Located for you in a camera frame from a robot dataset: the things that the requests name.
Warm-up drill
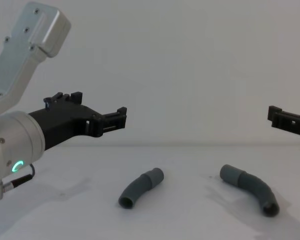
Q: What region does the white tablecloth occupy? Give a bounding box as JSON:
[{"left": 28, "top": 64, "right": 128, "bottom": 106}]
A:
[{"left": 0, "top": 142, "right": 300, "bottom": 240}]

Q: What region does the thin dark wrist cable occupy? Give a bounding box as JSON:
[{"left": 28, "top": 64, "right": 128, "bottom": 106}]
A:
[{"left": 0, "top": 163, "right": 36, "bottom": 201}]

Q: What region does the short grey curved pipe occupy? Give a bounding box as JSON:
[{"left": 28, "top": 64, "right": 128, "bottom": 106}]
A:
[{"left": 118, "top": 167, "right": 165, "bottom": 210}]

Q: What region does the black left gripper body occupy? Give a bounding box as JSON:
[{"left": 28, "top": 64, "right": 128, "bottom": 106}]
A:
[{"left": 28, "top": 101, "right": 101, "bottom": 152}]

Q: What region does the white backdrop curtain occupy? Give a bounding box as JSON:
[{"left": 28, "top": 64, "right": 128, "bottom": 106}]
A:
[{"left": 0, "top": 0, "right": 300, "bottom": 147}]

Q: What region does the long grey curved pipe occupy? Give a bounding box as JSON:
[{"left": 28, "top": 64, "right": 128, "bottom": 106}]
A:
[{"left": 219, "top": 163, "right": 281, "bottom": 218}]

